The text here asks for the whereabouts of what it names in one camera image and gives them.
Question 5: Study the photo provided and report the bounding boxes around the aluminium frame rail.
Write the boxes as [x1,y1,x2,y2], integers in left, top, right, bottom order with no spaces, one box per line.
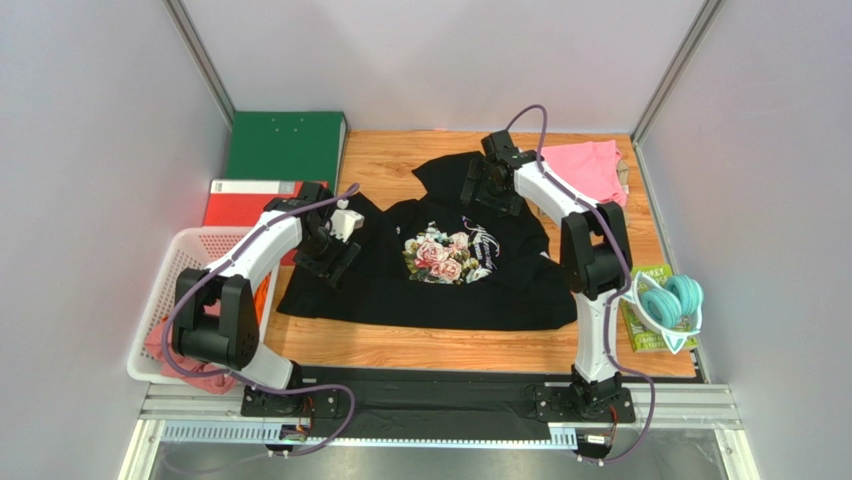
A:
[140,383,743,449]

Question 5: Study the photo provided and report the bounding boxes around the folded beige t shirt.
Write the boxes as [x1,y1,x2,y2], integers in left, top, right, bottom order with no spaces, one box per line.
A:
[535,158,632,218]

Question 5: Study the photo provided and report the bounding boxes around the green ring binder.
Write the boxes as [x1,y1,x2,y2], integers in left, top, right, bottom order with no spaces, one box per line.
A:
[223,111,349,192]

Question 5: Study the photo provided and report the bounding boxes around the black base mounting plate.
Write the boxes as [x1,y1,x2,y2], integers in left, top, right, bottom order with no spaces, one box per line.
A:
[240,366,637,441]

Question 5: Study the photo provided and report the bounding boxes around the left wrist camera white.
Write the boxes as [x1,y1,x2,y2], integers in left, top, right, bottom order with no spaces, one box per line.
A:
[329,199,364,242]

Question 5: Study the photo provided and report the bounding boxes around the folded pink t shirt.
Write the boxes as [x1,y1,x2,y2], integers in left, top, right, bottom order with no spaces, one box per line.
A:
[542,140,629,207]

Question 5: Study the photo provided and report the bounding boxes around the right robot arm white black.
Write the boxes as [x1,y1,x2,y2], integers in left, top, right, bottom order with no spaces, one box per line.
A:
[461,130,631,403]

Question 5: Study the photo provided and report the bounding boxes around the teal headphones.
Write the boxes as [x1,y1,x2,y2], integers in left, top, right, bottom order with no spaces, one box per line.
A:
[618,271,705,355]

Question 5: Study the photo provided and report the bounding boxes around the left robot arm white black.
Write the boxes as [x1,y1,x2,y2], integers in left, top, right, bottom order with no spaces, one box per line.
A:
[160,182,364,396]

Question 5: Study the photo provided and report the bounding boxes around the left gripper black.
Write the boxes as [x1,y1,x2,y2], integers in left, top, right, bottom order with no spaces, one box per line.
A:
[293,224,362,290]

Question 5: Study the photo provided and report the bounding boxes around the black floral t shirt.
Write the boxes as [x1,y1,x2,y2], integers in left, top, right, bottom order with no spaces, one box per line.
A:
[277,152,578,331]

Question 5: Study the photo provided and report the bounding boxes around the red ring binder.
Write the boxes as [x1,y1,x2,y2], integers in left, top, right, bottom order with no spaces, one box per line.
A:
[202,179,331,227]

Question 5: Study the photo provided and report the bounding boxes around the orange t shirt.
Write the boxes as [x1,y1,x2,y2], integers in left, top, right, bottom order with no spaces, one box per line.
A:
[254,274,271,325]

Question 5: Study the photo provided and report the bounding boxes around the dusty pink t shirt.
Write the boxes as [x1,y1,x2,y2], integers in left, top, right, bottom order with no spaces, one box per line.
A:
[144,302,237,395]

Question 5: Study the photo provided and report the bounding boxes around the white plastic laundry basket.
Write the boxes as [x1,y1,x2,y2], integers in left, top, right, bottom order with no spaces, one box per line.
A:
[126,226,250,385]

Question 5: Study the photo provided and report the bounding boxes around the green book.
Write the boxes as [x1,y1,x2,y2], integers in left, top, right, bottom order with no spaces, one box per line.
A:
[622,264,700,354]

